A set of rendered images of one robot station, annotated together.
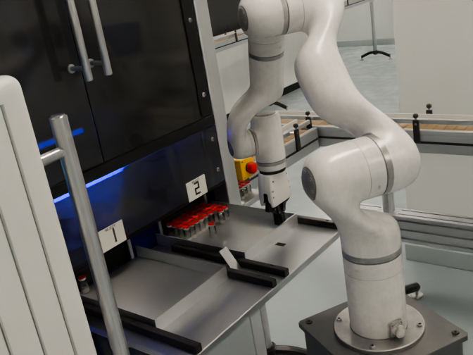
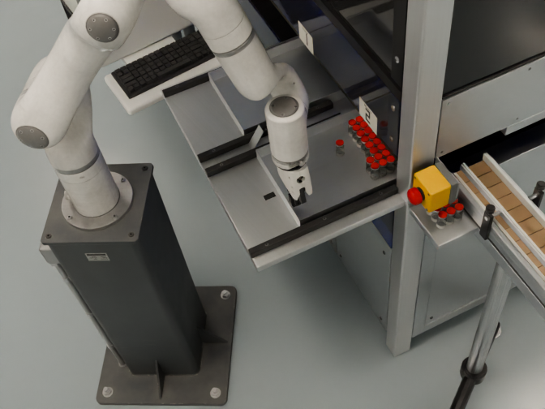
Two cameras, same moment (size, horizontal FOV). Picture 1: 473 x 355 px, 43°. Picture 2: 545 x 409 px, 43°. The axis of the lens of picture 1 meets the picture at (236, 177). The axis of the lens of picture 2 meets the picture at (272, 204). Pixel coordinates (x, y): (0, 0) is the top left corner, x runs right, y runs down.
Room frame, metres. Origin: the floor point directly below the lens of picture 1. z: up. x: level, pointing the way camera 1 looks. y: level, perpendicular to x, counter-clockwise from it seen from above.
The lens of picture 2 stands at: (2.09, -1.01, 2.26)
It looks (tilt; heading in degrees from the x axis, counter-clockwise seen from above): 53 degrees down; 122
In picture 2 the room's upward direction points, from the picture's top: 10 degrees counter-clockwise
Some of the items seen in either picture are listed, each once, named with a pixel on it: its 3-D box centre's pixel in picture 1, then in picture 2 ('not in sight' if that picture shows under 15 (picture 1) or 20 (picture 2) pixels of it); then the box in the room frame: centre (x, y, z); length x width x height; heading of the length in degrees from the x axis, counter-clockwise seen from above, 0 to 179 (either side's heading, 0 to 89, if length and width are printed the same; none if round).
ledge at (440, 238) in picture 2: (238, 197); (448, 217); (1.95, 0.00, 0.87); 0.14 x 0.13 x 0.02; 49
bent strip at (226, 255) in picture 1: (245, 263); (238, 145); (1.38, 0.02, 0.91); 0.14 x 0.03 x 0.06; 49
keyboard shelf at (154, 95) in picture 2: not in sight; (173, 58); (0.96, 0.37, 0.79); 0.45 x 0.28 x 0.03; 56
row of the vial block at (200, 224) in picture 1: (204, 222); (366, 147); (1.70, 0.12, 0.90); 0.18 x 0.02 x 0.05; 139
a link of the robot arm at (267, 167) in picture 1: (272, 163); (290, 152); (1.60, -0.11, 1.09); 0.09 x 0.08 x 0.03; 139
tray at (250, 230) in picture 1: (226, 228); (336, 161); (1.65, 0.06, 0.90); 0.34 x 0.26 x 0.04; 49
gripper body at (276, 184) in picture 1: (274, 184); (292, 170); (1.60, -0.10, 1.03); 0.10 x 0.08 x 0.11; 139
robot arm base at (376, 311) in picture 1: (375, 289); (87, 179); (1.09, -0.25, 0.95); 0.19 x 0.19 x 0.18
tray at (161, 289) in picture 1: (145, 284); (280, 83); (1.39, 0.28, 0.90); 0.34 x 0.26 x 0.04; 49
